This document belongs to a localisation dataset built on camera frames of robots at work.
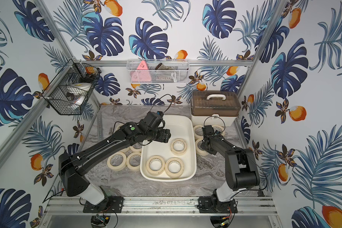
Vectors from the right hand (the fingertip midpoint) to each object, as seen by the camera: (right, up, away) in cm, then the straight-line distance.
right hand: (209, 147), depth 94 cm
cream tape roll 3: (-50, -8, -4) cm, 50 cm away
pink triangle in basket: (-44, +47, -4) cm, 65 cm away
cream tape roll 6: (-21, 0, +2) cm, 21 cm away
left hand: (-28, +12, -19) cm, 36 cm away
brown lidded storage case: (+3, +26, -2) cm, 26 cm away
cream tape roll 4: (-8, +7, +3) cm, 11 cm away
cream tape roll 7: (-36, -12, -11) cm, 39 cm away
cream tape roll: (-48, -1, -4) cm, 48 cm away
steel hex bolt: (-70, +9, +9) cm, 71 cm away
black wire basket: (-87, +32, -19) cm, 94 cm away
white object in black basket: (-78, +34, -14) cm, 86 cm away
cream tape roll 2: (-7, -2, -5) cm, 9 cm away
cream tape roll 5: (+9, +13, +9) cm, 18 cm away
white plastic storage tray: (-19, +13, +10) cm, 25 cm away
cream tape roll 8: (-23, -11, -7) cm, 27 cm away
